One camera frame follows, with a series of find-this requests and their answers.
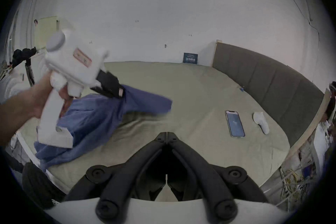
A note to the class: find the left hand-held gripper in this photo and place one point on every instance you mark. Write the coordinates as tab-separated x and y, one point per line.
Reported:
70	70

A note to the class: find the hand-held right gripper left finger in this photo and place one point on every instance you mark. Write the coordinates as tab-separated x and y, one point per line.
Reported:
126	165

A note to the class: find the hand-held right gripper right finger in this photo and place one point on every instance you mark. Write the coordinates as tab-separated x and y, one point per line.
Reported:
207	167

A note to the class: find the blue shirt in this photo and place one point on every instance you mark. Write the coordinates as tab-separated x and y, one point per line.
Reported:
105	118

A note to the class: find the person's left forearm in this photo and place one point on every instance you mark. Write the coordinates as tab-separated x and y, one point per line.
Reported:
16	118

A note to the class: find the person's left hand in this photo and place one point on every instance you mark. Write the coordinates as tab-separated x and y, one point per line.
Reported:
49	97

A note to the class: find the smartphone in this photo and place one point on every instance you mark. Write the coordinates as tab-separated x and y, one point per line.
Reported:
235	123

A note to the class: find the white sock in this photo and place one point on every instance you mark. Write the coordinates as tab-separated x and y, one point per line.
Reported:
261	122

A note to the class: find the bed with beige sheet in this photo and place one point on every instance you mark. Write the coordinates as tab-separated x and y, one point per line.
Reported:
199	97

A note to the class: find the small dark blue card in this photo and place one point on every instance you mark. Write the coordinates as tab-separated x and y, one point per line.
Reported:
190	58

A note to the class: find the black round stool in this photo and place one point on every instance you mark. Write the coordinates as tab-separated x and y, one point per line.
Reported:
39	183

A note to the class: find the black tripod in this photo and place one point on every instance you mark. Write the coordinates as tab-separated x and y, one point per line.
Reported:
26	62

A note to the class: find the grey padded headboard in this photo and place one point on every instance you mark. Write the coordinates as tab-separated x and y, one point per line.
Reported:
273	89

